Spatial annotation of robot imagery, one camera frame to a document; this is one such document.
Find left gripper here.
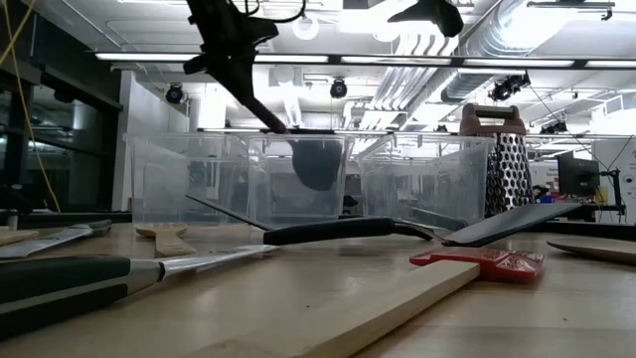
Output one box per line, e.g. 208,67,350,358
196,14,288,134

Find black ladle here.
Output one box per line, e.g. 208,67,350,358
289,137,345,193

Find black nylon turner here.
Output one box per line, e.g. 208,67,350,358
261,201,583,249

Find wooden spork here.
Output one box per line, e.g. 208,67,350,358
134,222,199,260

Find black knife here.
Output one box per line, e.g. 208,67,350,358
408,205,472,234

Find red spatula wooden handle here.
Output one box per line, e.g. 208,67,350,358
188,246,547,358

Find steel knife dark handle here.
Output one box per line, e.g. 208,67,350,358
0,219,114,261

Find black-handled chef knife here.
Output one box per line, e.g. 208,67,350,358
0,243,280,343

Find wooden spoon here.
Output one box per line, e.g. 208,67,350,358
545,237,636,266

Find round white ceiling lamp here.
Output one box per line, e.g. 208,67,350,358
291,14,321,42

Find clear plastic bin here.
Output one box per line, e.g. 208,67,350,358
356,133,497,233
245,131,356,226
123,131,255,228

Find slim black utensil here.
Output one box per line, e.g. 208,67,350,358
184,192,272,233

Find metal box grater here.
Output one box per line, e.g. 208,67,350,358
458,102,537,219

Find black computer monitor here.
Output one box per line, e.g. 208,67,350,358
556,150,601,198

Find silver ventilation duct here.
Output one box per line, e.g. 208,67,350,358
439,0,553,104

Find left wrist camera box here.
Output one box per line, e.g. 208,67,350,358
182,53,209,77

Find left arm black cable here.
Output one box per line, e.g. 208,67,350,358
238,0,308,25

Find black ceiling camera rig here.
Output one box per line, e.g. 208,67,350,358
488,73,533,103

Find long ceiling light rail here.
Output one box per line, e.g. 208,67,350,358
92,51,636,70

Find black aluminium table frame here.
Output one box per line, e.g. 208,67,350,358
0,208,636,244

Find yellow cable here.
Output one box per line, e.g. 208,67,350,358
0,0,63,214

